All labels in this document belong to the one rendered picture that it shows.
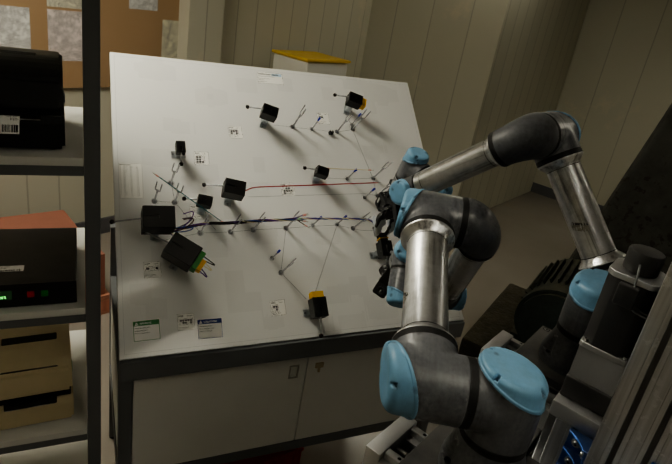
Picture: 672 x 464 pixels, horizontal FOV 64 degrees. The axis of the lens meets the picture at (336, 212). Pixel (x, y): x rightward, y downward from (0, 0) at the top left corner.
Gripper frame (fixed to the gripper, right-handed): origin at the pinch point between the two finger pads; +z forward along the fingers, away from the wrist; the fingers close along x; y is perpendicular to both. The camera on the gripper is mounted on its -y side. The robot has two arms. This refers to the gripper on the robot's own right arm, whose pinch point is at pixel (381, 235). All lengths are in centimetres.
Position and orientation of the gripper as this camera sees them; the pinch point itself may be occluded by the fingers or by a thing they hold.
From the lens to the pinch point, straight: 191.2
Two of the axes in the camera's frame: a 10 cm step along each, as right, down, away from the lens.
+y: -2.9, -6.9, 6.6
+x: -9.1, -0.2, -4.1
